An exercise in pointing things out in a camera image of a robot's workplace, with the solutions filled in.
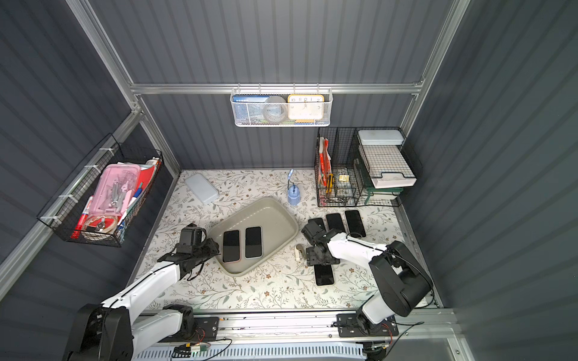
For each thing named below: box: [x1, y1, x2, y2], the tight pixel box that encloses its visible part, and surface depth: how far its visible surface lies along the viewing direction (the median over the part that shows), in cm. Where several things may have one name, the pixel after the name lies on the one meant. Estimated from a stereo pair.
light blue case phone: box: [244, 225, 264, 260], surface depth 96 cm
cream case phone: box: [325, 212, 345, 233], surface depth 102 cm
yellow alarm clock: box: [287, 94, 325, 123], surface depth 90 cm
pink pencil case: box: [88, 163, 141, 216], surface depth 73 cm
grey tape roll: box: [263, 95, 288, 124], surface depth 88 cm
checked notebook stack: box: [357, 129, 417, 189], surface depth 100 cm
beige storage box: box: [207, 196, 300, 277], surface depth 100 cm
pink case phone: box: [222, 229, 241, 264], surface depth 93 cm
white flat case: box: [185, 172, 220, 204], surface depth 114 cm
